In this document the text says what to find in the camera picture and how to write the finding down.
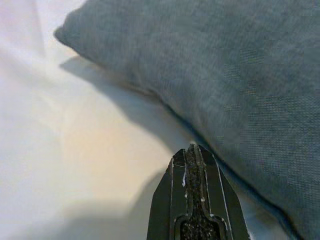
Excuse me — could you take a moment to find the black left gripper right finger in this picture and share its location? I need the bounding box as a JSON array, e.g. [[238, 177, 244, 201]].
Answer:
[[193, 144, 251, 240]]

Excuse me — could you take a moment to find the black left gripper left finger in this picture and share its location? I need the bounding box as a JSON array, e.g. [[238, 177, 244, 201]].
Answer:
[[147, 144, 195, 240]]

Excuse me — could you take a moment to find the grey pillow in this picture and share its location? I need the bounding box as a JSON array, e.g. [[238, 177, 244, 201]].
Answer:
[[53, 0, 320, 240]]

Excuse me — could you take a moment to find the bed with cream sheet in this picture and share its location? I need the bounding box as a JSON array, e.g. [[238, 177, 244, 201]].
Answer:
[[0, 0, 305, 240]]

